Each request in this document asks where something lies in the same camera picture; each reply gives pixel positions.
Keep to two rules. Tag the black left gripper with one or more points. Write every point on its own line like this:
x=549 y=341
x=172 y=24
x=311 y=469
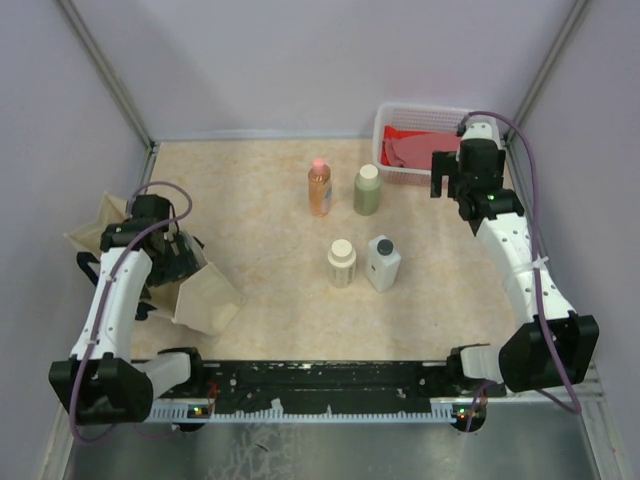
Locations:
x=182 y=264

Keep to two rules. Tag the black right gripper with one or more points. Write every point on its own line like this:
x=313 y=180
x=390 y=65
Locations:
x=444 y=163

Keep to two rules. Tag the green bottle beige cap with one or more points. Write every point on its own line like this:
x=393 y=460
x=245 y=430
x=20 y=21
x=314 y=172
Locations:
x=367 y=190

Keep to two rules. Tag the orange lotion bottle pink cap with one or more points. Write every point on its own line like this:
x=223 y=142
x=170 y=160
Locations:
x=319 y=187

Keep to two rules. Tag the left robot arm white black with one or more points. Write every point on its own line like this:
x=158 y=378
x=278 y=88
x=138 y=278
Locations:
x=98 y=384

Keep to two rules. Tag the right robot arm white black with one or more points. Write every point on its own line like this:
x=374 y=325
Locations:
x=552 y=343

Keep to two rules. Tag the pink cloth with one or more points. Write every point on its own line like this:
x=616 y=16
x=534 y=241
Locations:
x=425 y=150

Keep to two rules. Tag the white plastic basket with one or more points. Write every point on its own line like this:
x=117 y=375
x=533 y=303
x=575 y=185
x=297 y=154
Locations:
x=406 y=136

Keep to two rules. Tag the red cloth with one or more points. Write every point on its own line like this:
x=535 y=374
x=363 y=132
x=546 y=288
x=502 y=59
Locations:
x=400 y=137

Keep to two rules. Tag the white bottle grey cap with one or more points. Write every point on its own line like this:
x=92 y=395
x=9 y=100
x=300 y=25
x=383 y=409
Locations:
x=383 y=261

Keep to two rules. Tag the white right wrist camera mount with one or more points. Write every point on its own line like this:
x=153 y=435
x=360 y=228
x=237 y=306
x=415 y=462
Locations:
x=482 y=128

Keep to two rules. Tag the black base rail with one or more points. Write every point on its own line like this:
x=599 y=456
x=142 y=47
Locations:
x=314 y=387

